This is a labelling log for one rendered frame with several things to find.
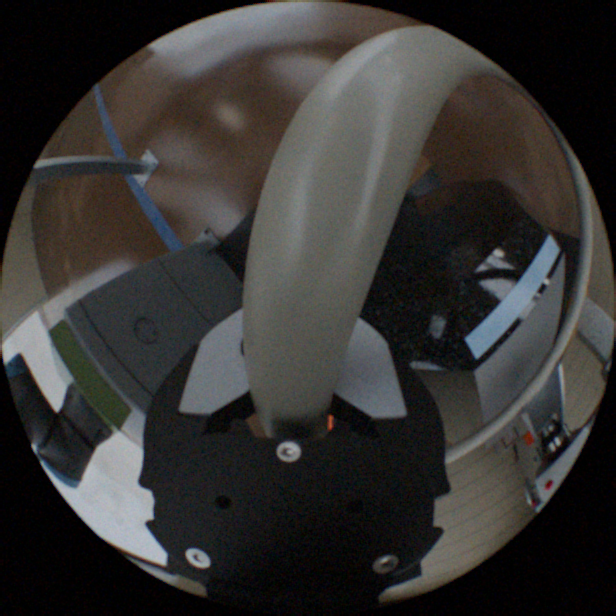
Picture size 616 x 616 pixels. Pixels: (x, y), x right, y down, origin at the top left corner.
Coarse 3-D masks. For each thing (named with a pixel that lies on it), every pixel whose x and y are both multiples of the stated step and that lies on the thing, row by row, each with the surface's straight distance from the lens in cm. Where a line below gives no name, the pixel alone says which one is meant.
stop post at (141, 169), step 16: (48, 160) 119; (64, 160) 119; (80, 160) 121; (96, 160) 125; (112, 160) 131; (128, 160) 140; (144, 160) 153; (32, 176) 114; (48, 176) 116; (64, 176) 120; (144, 176) 150
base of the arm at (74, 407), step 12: (72, 396) 65; (60, 408) 67; (72, 408) 62; (84, 408) 61; (72, 420) 62; (84, 420) 61; (96, 420) 61; (84, 432) 62; (96, 432) 64; (108, 432) 65; (96, 444) 66
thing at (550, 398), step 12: (552, 372) 52; (552, 384) 59; (516, 396) 46; (540, 396) 56; (552, 396) 65; (564, 396) 62; (528, 408) 55; (540, 408) 62; (552, 408) 72; (564, 408) 71; (528, 420) 49; (540, 420) 70; (540, 444) 79
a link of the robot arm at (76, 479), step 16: (48, 432) 60; (64, 432) 62; (48, 448) 61; (64, 448) 62; (80, 448) 63; (48, 464) 64; (64, 464) 63; (80, 464) 64; (64, 480) 65; (80, 480) 68
